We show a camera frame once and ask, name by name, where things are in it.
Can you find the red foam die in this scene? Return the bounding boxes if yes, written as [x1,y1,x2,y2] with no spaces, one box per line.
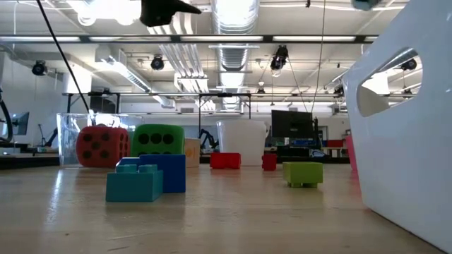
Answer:
[76,126,131,169]

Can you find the black overhead crossbar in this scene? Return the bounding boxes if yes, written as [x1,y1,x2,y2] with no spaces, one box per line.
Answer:
[0,34,379,44]

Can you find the tan wooden block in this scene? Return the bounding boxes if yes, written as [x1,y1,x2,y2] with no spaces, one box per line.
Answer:
[184,137,201,169]

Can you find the teal two-stud brick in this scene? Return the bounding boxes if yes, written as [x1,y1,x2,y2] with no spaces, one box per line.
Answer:
[105,164,164,202]

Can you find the white plastic bin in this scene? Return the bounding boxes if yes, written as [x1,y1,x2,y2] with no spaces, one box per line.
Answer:
[341,0,452,254]

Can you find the translucent white plastic cup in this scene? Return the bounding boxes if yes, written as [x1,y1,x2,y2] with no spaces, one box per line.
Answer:
[216,119,268,167]

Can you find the thick black cable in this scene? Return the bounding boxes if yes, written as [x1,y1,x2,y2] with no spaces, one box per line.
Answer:
[0,87,14,143]

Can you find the blue toy brick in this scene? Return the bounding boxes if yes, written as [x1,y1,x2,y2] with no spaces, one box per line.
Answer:
[115,154,187,194]

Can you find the large black monitor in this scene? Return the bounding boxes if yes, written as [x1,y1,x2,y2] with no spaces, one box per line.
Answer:
[270,109,316,139]

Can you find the silver round air duct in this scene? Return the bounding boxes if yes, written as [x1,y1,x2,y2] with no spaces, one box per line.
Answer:
[210,0,261,112]

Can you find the small red cube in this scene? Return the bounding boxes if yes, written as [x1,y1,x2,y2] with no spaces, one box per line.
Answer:
[261,153,278,171]

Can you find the small desk monitor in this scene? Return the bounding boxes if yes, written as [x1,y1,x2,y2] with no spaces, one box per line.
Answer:
[2,111,30,137]

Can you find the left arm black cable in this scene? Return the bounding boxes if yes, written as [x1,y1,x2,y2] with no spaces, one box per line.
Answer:
[35,0,92,114]

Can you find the red two-stud brick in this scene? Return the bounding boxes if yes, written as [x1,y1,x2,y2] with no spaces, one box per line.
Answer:
[210,152,242,170]

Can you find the green foam die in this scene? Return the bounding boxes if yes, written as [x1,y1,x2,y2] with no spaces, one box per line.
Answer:
[130,123,186,158]

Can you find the small green square brick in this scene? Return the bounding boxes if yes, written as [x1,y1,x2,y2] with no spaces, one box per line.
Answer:
[282,161,324,188]

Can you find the clear plastic container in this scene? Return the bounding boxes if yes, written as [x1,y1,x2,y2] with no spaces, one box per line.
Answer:
[56,112,144,167]

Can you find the black ceiling spotlight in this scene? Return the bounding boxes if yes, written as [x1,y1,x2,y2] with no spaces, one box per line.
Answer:
[400,58,418,71]
[31,60,47,77]
[150,55,165,71]
[270,44,290,71]

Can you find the white rectangular air duct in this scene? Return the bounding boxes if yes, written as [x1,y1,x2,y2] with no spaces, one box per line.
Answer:
[94,45,176,109]

